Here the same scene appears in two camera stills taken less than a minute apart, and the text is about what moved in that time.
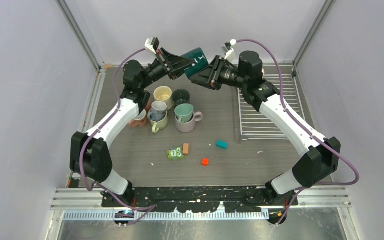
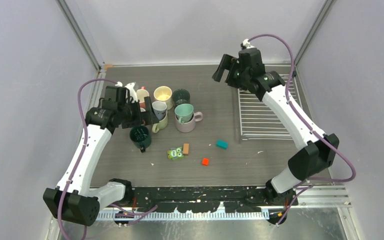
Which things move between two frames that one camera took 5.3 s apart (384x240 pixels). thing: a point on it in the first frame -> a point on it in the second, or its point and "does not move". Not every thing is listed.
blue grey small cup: x=158 y=111 does not move
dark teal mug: x=198 y=55 -> x=141 y=136
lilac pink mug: x=188 y=126 does not move
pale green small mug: x=185 y=112 does not move
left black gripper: x=176 y=64 -> x=148 y=116
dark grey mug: x=181 y=96 does not move
